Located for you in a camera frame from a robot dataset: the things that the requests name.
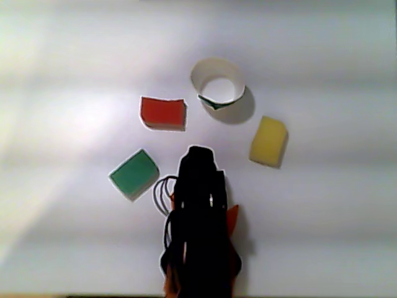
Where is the orange table clamp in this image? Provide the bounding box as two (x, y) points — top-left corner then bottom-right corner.
(227, 204), (240, 237)

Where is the green sponge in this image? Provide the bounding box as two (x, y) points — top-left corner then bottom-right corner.
(108, 148), (161, 202)

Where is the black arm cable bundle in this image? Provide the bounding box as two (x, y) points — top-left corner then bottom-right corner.
(151, 174), (179, 217)

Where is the white paper cup green tape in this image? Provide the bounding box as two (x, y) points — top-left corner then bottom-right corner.
(190, 57), (248, 112)

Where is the yellow sponge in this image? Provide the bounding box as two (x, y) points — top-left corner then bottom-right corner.
(248, 115), (288, 169)

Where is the red sponge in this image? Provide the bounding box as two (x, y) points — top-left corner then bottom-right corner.
(138, 95), (187, 133)

